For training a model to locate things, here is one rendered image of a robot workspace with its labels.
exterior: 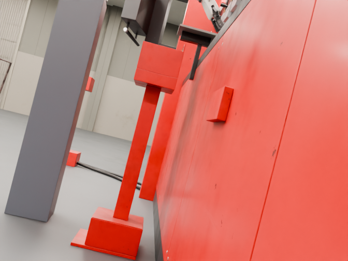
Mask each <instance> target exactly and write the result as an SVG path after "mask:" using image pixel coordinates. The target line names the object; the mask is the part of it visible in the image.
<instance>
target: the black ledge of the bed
mask: <svg viewBox="0 0 348 261"><path fill-rule="evenodd" d="M250 1H251V0H242V1H241V2H240V3H239V5H238V6H237V8H236V9H235V10H234V12H233V13H232V14H231V16H230V17H229V18H228V20H227V21H226V23H225V24H224V25H223V27H222V28H221V29H220V31H219V32H218V34H217V35H216V36H215V38H214V39H213V41H212V42H211V44H209V46H208V48H207V49H206V50H205V52H204V53H203V54H202V56H201V57H200V59H199V60H198V63H197V67H198V66H199V65H200V64H201V62H202V61H203V60H204V59H205V57H206V56H207V55H208V54H209V52H210V51H211V50H212V49H213V47H214V46H215V45H216V44H217V42H218V41H219V40H220V39H221V38H222V36H223V35H224V34H225V33H226V31H227V30H228V29H229V28H230V26H231V25H232V24H233V23H234V21H235V20H236V19H237V18H238V16H239V15H240V14H241V13H242V11H243V10H244V8H245V7H246V6H247V5H248V3H249V2H250ZM197 67H196V68H197ZM190 73H191V72H189V74H188V75H187V76H186V78H185V79H184V81H183V83H182V86H183V85H184V84H185V83H186V81H187V80H188V79H189V76H190Z"/></svg>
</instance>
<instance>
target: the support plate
mask: <svg viewBox="0 0 348 261"><path fill-rule="evenodd" d="M182 31H185V32H189V33H193V34H196V35H200V36H204V37H208V38H211V41H210V43H211V42H212V41H213V39H214V38H215V36H216V35H217V34H216V33H213V32H209V31H205V30H201V29H198V28H195V27H191V26H187V25H184V24H180V25H179V29H178V32H177V35H179V36H181V33H182Z"/></svg>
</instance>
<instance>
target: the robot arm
mask: <svg viewBox="0 0 348 261"><path fill-rule="evenodd" d="M197 1H199V3H201V4H202V6H203V8H204V11H205V13H206V15H207V17H208V19H209V20H210V21H211V22H212V25H213V27H214V29H215V31H216V32H219V31H220V29H221V28H222V27H223V25H224V24H223V22H222V20H221V17H220V16H219V14H220V12H221V11H220V9H219V7H218V5H217V3H216V1H215V0H197Z"/></svg>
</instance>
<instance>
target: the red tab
mask: <svg viewBox="0 0 348 261"><path fill-rule="evenodd" d="M233 91H234V89H233V88H230V87H227V86H224V87H222V88H221V89H219V90H217V91H215V92H213V94H212V98H211V102H210V106H209V110H208V114H207V118H206V121H210V122H223V121H226V118H227V114H228V110H229V105H230V101H231V97H232V94H233Z"/></svg>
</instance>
